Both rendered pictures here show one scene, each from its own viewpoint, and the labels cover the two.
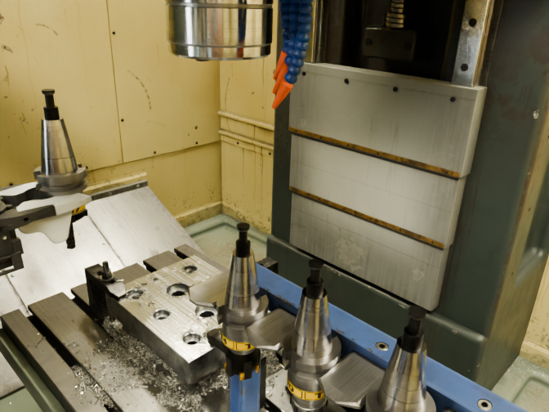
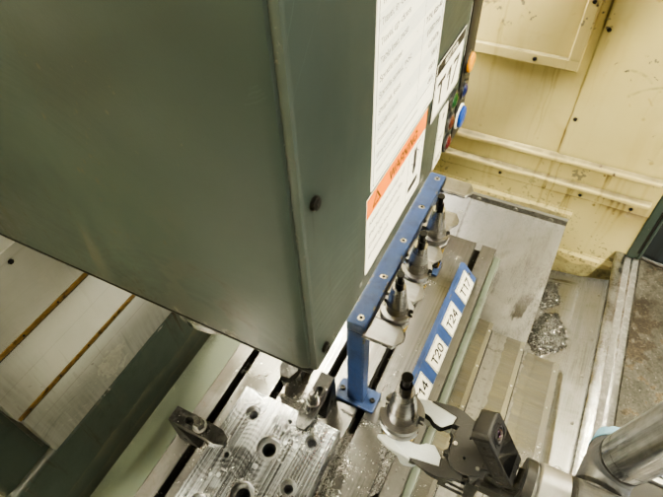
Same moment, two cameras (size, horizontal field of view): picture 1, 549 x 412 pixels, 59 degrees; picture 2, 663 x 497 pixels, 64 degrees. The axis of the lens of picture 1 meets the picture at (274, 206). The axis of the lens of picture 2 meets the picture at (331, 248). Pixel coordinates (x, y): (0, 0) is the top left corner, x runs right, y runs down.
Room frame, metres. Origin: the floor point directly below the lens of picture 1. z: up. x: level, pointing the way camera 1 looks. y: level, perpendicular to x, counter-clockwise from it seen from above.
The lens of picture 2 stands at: (0.76, 0.56, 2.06)
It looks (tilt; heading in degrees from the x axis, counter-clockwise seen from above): 49 degrees down; 255
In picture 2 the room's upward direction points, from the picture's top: 3 degrees counter-clockwise
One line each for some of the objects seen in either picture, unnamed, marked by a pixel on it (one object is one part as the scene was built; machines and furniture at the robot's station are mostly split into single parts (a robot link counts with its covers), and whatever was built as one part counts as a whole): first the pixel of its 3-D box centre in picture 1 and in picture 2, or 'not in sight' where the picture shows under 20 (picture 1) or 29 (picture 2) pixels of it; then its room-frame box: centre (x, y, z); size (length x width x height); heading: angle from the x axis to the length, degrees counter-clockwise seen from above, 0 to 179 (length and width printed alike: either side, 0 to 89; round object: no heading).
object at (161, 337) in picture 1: (192, 309); (257, 474); (0.83, 0.16, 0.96); 0.29 x 0.23 x 0.05; 46
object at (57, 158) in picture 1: (55, 144); (404, 401); (0.59, 0.28, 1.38); 0.04 x 0.04 x 0.07
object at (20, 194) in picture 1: (37, 205); (406, 456); (0.60, 0.32, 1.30); 0.09 x 0.03 x 0.06; 150
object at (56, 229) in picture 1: (58, 221); (423, 415); (0.55, 0.27, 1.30); 0.09 x 0.03 x 0.06; 123
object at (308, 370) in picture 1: (311, 353); (415, 270); (0.42, -0.05, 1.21); 0.06 x 0.06 x 0.03
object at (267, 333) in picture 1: (274, 330); (406, 290); (0.46, 0.00, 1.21); 0.07 x 0.05 x 0.01; 136
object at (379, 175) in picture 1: (364, 181); (81, 307); (1.10, -0.22, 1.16); 0.48 x 0.05 x 0.51; 46
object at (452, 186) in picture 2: not in sight; (458, 188); (0.23, -0.24, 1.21); 0.07 x 0.05 x 0.01; 136
